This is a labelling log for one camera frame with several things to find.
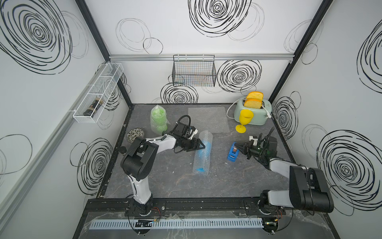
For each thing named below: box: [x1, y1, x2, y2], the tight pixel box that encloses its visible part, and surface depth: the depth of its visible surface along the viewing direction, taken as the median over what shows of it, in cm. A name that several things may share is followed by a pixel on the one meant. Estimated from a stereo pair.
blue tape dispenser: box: [227, 141, 240, 163], surface depth 91 cm
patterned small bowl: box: [126, 127, 145, 143], surface depth 101 cm
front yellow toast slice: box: [243, 98, 263, 110], surface depth 97 cm
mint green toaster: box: [234, 97, 273, 126], surface depth 99 cm
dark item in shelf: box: [83, 97, 104, 119], surface depth 68 cm
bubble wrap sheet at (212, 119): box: [188, 107, 231, 134], surface depth 113 cm
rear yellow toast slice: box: [246, 91, 265, 102], surface depth 98 cm
